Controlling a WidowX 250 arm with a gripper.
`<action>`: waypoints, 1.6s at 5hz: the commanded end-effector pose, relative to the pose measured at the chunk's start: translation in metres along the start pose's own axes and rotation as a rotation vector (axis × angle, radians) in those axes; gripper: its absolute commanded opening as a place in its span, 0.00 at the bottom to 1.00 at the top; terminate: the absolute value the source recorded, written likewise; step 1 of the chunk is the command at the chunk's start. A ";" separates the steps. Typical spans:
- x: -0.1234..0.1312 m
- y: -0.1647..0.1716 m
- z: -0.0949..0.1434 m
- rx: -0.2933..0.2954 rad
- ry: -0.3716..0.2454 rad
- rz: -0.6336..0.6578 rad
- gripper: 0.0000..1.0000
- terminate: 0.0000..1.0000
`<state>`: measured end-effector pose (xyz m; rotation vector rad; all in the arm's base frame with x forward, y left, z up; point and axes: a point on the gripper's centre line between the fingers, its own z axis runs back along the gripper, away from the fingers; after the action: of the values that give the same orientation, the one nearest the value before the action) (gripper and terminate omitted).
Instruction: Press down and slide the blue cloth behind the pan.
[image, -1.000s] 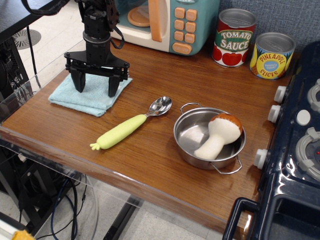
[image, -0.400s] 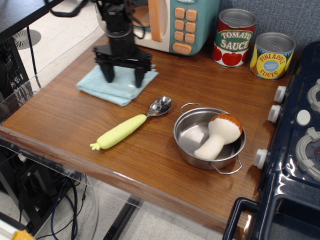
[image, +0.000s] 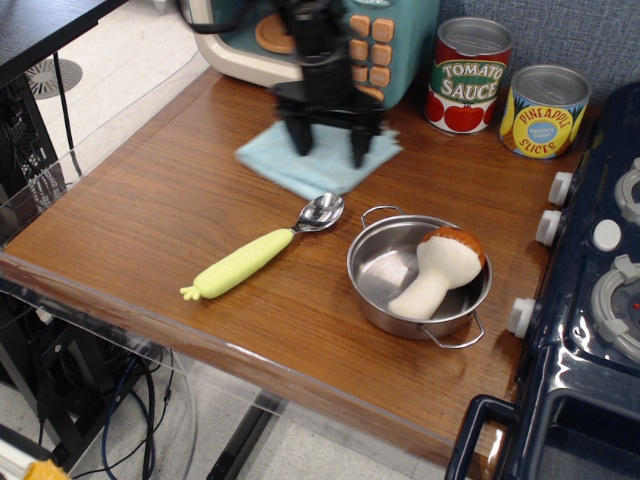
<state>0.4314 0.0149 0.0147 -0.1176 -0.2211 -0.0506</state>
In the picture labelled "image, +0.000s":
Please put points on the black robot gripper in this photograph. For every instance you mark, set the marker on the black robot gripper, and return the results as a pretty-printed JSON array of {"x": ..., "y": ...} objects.
[{"x": 327, "y": 95}]

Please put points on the light blue cloth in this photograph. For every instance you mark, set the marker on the light blue cloth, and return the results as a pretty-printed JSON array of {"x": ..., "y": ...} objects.
[{"x": 328, "y": 168}]

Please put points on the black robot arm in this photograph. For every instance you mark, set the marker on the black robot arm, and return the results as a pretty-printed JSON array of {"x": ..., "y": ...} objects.
[{"x": 318, "y": 30}]

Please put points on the small steel pan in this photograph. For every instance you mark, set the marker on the small steel pan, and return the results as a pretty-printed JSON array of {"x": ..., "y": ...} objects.
[{"x": 382, "y": 263}]

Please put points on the toy microwave oven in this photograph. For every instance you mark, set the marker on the toy microwave oven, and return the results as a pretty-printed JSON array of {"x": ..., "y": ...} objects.
[{"x": 390, "y": 42}]

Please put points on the tomato sauce can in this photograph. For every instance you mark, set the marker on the tomato sauce can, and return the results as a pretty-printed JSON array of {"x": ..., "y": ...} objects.
[{"x": 469, "y": 64}]

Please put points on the plush brown white mushroom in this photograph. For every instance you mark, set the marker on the plush brown white mushroom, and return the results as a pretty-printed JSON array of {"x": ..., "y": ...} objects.
[{"x": 448, "y": 258}]

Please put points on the pineapple slices can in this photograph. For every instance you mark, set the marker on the pineapple slices can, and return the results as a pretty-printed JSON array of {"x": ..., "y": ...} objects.
[{"x": 544, "y": 110}]

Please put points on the round floor vent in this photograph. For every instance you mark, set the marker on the round floor vent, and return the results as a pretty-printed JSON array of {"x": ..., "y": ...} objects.
[{"x": 43, "y": 77}]

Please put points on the clear acrylic table guard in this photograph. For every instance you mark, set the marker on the clear acrylic table guard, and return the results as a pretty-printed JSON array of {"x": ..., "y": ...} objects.
[{"x": 199, "y": 407}]

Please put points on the black side desk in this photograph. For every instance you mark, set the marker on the black side desk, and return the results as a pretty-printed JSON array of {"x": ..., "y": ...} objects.
[{"x": 31, "y": 31}]

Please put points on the black table leg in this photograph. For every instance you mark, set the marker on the black table leg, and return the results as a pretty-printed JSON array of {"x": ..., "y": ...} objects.
[{"x": 238, "y": 449}]

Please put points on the dark blue toy stove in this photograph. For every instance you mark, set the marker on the dark blue toy stove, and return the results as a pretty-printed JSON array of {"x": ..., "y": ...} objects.
[{"x": 576, "y": 414}]

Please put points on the spoon with green handle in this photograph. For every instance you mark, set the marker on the spoon with green handle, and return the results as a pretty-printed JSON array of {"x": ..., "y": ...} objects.
[{"x": 319, "y": 214}]

